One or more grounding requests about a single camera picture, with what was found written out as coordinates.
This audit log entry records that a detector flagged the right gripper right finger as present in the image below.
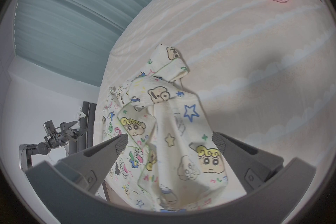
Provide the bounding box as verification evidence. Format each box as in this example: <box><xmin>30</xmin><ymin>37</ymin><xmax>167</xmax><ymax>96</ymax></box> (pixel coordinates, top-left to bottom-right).
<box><xmin>211</xmin><ymin>132</ymin><xmax>285</xmax><ymax>194</ymax></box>

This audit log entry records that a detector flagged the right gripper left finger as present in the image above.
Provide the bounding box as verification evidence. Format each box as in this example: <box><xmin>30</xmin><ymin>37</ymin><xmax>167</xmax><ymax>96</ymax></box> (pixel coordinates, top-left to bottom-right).
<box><xmin>54</xmin><ymin>134</ymin><xmax>129</xmax><ymax>194</ymax></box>

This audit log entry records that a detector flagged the white printed pyjama top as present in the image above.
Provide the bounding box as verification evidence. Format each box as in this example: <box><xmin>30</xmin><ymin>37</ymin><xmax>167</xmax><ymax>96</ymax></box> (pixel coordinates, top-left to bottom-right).
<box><xmin>100</xmin><ymin>44</ymin><xmax>248</xmax><ymax>212</ymax></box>

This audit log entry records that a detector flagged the bed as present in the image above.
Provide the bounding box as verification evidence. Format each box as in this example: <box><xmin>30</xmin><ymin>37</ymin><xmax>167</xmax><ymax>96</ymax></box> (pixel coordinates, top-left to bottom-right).
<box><xmin>93</xmin><ymin>0</ymin><xmax>335</xmax><ymax>208</ymax></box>

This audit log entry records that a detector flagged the blue-green curtain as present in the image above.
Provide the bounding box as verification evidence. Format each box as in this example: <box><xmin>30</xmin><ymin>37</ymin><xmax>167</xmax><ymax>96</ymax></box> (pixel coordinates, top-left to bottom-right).
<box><xmin>14</xmin><ymin>0</ymin><xmax>210</xmax><ymax>87</ymax></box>

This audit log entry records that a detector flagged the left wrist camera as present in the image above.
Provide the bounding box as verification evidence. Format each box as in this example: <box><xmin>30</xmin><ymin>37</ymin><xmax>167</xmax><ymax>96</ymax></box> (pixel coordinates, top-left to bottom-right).
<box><xmin>43</xmin><ymin>120</ymin><xmax>56</xmax><ymax>137</ymax></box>

